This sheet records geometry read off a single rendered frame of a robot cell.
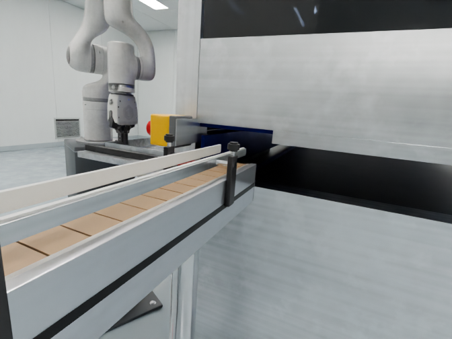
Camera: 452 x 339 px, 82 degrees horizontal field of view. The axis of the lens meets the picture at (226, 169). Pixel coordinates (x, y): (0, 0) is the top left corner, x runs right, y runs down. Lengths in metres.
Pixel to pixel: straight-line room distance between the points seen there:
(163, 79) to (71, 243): 7.54
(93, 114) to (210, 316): 0.94
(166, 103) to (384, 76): 7.25
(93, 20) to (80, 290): 1.13
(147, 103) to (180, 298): 7.67
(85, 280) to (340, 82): 0.52
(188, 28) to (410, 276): 0.72
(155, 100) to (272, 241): 7.41
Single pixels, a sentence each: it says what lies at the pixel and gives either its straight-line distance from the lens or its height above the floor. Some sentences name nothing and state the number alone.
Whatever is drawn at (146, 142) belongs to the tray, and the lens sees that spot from 1.12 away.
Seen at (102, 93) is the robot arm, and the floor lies 1.08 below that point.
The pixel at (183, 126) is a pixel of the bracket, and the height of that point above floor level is 1.01.
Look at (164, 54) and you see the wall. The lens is 7.84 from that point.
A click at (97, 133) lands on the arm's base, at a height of 0.91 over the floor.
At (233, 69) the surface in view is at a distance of 0.64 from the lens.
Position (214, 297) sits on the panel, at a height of 0.54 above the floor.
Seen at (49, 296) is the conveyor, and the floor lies 0.91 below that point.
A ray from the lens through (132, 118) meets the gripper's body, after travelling 0.99.
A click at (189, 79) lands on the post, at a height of 1.12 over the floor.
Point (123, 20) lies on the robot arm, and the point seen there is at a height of 1.30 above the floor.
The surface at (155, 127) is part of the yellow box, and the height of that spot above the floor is 1.00.
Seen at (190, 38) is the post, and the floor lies 1.21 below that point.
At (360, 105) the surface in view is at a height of 1.08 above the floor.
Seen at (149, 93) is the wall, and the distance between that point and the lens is 8.04.
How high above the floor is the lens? 1.05
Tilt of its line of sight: 13 degrees down
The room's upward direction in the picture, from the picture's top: 4 degrees clockwise
